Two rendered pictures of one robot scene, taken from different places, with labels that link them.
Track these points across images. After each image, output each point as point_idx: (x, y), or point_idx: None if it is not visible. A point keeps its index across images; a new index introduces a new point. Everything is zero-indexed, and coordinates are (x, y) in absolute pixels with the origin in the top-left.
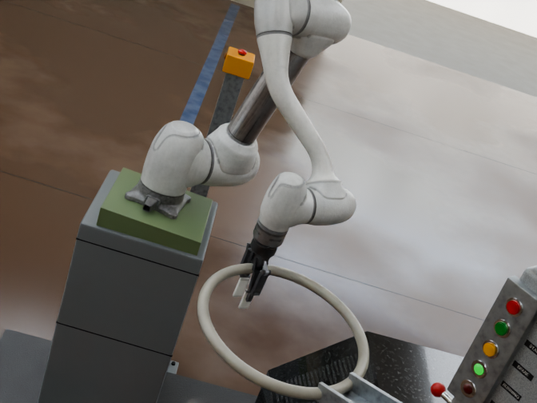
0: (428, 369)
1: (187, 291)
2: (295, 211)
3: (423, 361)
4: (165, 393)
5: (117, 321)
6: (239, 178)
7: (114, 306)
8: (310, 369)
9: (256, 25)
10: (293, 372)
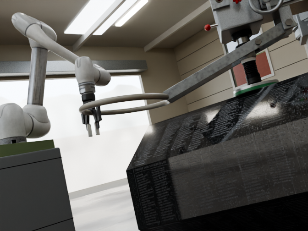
0: None
1: (61, 170)
2: (93, 68)
3: None
4: None
5: (33, 215)
6: (46, 125)
7: (26, 205)
8: (143, 148)
9: (22, 28)
10: (137, 156)
